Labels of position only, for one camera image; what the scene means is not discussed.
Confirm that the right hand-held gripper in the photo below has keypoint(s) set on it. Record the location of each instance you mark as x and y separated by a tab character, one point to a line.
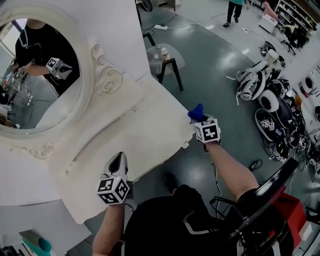
207	132

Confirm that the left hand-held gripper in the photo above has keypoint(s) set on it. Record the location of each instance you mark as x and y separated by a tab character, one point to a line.
110	187

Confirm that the blue cloth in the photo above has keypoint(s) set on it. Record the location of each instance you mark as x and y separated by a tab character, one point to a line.
196	112

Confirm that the person's left forearm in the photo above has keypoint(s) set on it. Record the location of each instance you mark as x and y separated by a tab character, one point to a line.
107	230

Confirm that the person's right forearm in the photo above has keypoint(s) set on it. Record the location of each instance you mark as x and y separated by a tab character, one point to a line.
230	170

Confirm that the white ornate vanity table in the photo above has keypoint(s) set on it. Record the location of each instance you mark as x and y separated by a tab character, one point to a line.
120	140

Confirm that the person's black shoe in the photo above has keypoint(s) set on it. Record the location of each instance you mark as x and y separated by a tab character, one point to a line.
171	182

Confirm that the pile of white black devices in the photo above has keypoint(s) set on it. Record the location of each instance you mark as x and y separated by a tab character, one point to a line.
270	107

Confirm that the plastic bottle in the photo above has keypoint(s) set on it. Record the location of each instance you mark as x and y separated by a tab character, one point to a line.
163	54

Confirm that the white ornate oval mirror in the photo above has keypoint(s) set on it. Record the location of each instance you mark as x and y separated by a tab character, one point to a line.
90	75

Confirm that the white shelf cabinet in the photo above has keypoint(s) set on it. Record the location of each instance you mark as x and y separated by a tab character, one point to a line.
37	225

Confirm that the teal rolled mat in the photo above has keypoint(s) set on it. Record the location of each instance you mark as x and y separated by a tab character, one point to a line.
40	246

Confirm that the white power strip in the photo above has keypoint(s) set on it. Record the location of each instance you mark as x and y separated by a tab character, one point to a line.
161	27

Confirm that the red case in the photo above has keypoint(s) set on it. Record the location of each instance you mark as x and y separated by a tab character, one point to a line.
295	220

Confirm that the black office chair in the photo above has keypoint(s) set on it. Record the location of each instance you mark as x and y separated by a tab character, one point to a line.
292	40

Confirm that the pink chair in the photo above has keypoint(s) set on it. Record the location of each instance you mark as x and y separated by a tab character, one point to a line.
270	8

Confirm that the white storage rack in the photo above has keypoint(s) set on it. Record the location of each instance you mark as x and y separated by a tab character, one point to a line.
295	12

